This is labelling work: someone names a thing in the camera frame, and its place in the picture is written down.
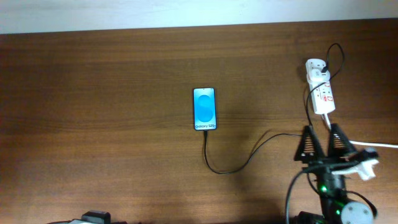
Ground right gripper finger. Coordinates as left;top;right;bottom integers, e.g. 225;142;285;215
328;123;357;157
294;126;325;162

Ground black charging cable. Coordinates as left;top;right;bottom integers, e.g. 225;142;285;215
203;42;346;175

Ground blue screen smartphone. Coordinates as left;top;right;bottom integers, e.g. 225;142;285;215
193;87;217;131

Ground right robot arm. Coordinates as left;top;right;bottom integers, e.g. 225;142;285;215
285;124;379;224

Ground white USB charger adapter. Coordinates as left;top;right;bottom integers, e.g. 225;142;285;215
307;68;330;85

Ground white power strip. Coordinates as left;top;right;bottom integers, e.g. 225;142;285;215
305;58;335;114

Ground white power strip cord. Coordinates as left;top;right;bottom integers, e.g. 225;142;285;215
322;113;398;149

